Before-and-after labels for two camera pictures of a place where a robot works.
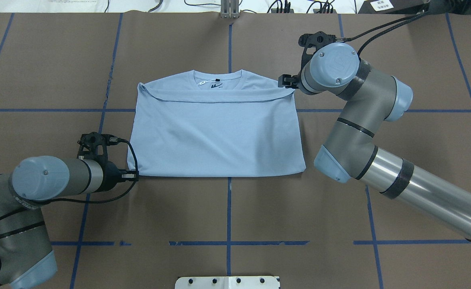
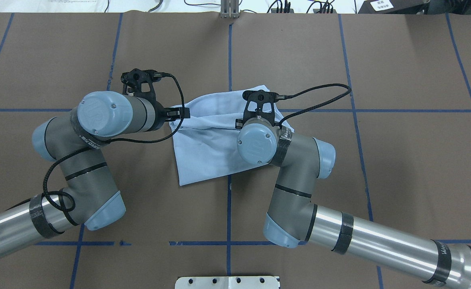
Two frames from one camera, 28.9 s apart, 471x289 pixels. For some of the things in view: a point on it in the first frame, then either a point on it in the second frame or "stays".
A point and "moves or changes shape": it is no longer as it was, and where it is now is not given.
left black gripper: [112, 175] to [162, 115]
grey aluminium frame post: [229, 9] stays
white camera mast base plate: [227, 282] stays
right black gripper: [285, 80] to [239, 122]
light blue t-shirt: [201, 123] moves or changes shape
